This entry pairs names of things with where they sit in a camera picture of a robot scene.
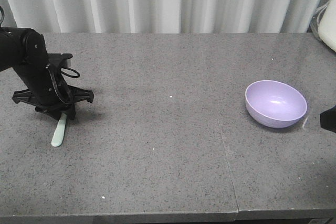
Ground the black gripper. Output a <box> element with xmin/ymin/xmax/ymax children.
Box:
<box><xmin>11</xmin><ymin>54</ymin><xmax>94</xmax><ymax>120</ymax></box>

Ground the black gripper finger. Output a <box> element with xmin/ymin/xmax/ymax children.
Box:
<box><xmin>320</xmin><ymin>106</ymin><xmax>336</xmax><ymax>132</ymax></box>

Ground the pale green plastic spoon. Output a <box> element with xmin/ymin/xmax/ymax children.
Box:
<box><xmin>51</xmin><ymin>113</ymin><xmax>67</xmax><ymax>147</ymax></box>

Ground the purple plastic bowl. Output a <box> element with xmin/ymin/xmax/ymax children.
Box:
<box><xmin>245</xmin><ymin>80</ymin><xmax>308</xmax><ymax>129</ymax></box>

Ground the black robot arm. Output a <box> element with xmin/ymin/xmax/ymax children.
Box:
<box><xmin>1</xmin><ymin>27</ymin><xmax>94</xmax><ymax>120</ymax></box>

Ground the white soy milk maker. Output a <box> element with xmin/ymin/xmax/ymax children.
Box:
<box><xmin>318</xmin><ymin>0</ymin><xmax>336</xmax><ymax>51</ymax></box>

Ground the white pleated curtain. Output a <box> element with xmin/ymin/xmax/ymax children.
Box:
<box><xmin>1</xmin><ymin>0</ymin><xmax>328</xmax><ymax>34</ymax></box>

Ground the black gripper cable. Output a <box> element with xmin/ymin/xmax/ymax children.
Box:
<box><xmin>46</xmin><ymin>63</ymin><xmax>80</xmax><ymax>104</ymax></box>

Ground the white power cable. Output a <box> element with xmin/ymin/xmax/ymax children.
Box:
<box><xmin>309</xmin><ymin>0</ymin><xmax>332</xmax><ymax>42</ymax></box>

